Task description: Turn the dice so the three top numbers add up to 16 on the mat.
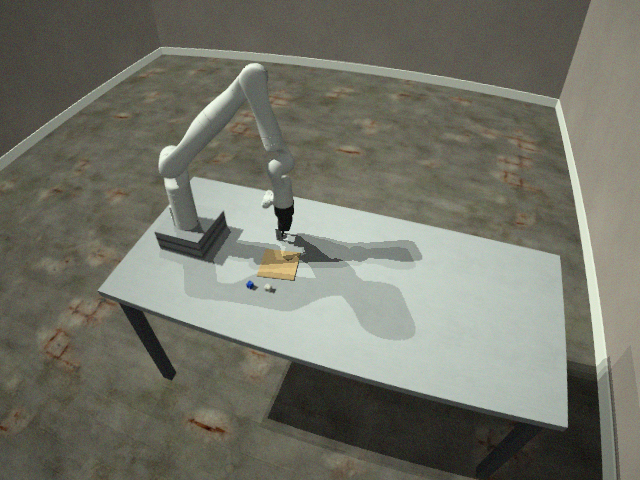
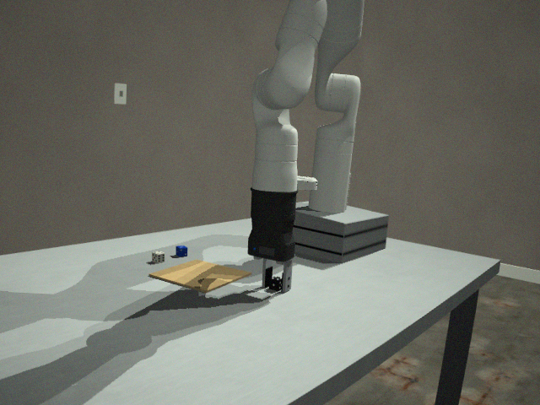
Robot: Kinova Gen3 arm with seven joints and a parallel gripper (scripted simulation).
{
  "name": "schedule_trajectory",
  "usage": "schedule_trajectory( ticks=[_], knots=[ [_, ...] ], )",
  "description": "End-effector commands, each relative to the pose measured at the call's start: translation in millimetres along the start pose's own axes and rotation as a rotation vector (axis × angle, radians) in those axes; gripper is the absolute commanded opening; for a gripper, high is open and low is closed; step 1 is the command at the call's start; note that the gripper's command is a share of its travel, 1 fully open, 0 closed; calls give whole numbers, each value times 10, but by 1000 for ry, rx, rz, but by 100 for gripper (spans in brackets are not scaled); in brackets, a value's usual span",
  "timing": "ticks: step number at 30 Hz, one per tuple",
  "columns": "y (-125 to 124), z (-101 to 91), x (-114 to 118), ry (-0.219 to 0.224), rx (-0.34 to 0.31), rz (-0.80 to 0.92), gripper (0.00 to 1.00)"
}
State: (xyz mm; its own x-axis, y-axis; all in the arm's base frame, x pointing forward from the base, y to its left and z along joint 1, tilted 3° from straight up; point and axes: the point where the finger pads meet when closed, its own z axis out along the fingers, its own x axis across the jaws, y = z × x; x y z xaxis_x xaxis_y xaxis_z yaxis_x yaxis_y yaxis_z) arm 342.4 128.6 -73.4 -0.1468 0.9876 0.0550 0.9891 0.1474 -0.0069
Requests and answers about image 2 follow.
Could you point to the blue die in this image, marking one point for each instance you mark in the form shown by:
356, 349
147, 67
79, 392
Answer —
181, 251

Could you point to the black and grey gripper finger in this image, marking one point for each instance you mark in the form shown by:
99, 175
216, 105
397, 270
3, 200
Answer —
287, 274
267, 271

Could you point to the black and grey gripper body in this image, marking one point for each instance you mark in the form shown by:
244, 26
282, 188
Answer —
273, 202

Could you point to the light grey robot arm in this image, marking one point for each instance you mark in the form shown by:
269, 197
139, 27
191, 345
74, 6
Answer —
283, 87

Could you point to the tan flat square mat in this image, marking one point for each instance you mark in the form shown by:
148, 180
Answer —
200, 275

